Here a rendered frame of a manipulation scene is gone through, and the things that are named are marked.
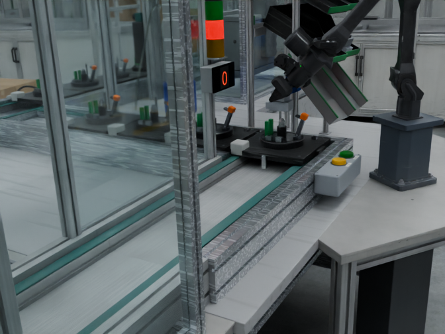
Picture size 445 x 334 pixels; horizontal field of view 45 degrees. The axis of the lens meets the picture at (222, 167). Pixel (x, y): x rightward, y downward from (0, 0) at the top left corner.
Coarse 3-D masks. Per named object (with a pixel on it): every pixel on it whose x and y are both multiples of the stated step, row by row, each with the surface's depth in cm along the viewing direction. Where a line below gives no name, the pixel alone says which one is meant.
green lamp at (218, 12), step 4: (208, 4) 144; (212, 4) 144; (216, 4) 144; (220, 4) 144; (208, 8) 144; (212, 8) 144; (216, 8) 144; (220, 8) 144; (208, 12) 145; (212, 12) 144; (216, 12) 144; (220, 12) 145; (208, 16) 145; (212, 16) 145; (216, 16) 145; (220, 16) 145; (208, 20) 146; (212, 20) 145; (216, 20) 145
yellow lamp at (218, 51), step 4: (208, 40) 147; (212, 40) 147; (216, 40) 147; (220, 40) 147; (208, 44) 148; (212, 44) 147; (216, 44) 147; (220, 44) 147; (208, 48) 148; (212, 48) 148; (216, 48) 147; (220, 48) 148; (208, 52) 149; (212, 52) 148; (216, 52) 148; (220, 52) 148; (208, 56) 149; (212, 56) 148; (216, 56) 148; (220, 56) 148
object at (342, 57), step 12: (276, 12) 182; (288, 12) 194; (300, 12) 191; (264, 24) 187; (276, 24) 184; (288, 24) 181; (300, 24) 192; (312, 24) 189; (312, 36) 190; (336, 60) 180
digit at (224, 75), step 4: (220, 68) 148; (224, 68) 151; (220, 72) 149; (224, 72) 151; (220, 76) 149; (224, 76) 151; (224, 80) 152; (228, 80) 154; (224, 84) 152; (228, 84) 154
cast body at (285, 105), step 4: (272, 92) 164; (288, 96) 165; (280, 100) 163; (284, 100) 163; (288, 100) 165; (292, 100) 165; (268, 104) 168; (272, 104) 165; (276, 104) 164; (280, 104) 164; (284, 104) 163; (288, 104) 162; (292, 104) 165; (268, 108) 168; (272, 108) 165; (276, 108) 165; (280, 108) 164; (284, 108) 163; (288, 108) 163; (292, 108) 166
